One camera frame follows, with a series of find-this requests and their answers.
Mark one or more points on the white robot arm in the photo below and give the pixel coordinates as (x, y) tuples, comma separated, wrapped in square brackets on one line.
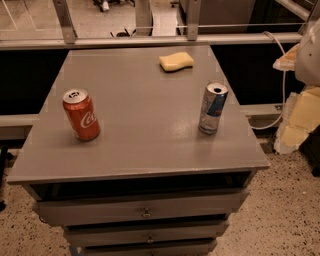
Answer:
[(304, 58)]

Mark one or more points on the silver blue redbull can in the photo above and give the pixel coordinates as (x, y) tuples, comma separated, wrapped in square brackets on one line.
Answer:
[(213, 102)]

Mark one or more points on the red coca-cola can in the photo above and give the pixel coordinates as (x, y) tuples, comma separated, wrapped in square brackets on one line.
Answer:
[(79, 109)]

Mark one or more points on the grey drawer cabinet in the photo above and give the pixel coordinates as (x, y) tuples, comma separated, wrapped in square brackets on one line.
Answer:
[(149, 141)]

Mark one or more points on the yellow sponge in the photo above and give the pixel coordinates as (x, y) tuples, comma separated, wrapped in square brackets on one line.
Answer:
[(176, 61)]

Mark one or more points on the middle grey drawer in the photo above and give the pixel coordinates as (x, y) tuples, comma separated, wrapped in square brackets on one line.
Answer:
[(147, 233)]

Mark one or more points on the grey drawer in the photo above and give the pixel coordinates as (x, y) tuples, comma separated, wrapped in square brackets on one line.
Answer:
[(166, 248), (147, 233), (145, 207)]

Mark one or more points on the top grey drawer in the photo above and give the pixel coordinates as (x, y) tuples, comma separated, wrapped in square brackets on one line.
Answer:
[(145, 207)]

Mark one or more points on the bottom grey drawer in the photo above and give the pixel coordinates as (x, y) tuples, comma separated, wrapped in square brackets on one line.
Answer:
[(166, 248)]

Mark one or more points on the metal railing frame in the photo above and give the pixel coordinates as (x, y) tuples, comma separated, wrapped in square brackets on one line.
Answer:
[(80, 24)]

